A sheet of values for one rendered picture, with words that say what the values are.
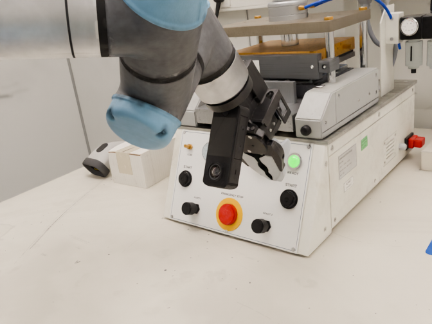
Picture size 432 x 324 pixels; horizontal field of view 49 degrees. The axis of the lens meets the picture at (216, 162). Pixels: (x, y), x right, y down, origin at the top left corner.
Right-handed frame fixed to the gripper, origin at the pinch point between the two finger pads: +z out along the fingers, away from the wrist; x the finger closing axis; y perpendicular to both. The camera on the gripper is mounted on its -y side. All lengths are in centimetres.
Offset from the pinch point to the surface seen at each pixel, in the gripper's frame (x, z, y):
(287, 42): 11.6, 0.5, 31.6
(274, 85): 8.6, -0.5, 19.2
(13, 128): 161, 35, 22
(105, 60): 134, 37, 64
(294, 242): -2.2, 9.9, -5.8
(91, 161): 64, 12, 3
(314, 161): -3.5, 3.3, 6.3
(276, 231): 1.5, 9.5, -5.0
